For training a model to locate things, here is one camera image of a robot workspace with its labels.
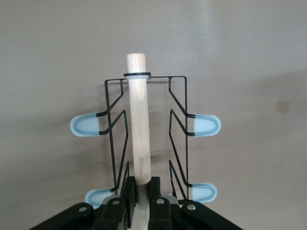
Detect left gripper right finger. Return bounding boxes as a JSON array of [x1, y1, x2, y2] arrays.
[[148, 176, 240, 230]]

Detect brown table cover sheet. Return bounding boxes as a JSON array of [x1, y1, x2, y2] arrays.
[[0, 0, 307, 230]]

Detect black wire cup holder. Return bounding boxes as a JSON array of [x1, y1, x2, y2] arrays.
[[70, 53, 221, 230]]

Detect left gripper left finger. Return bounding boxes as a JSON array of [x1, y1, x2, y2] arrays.
[[31, 176, 138, 230]]

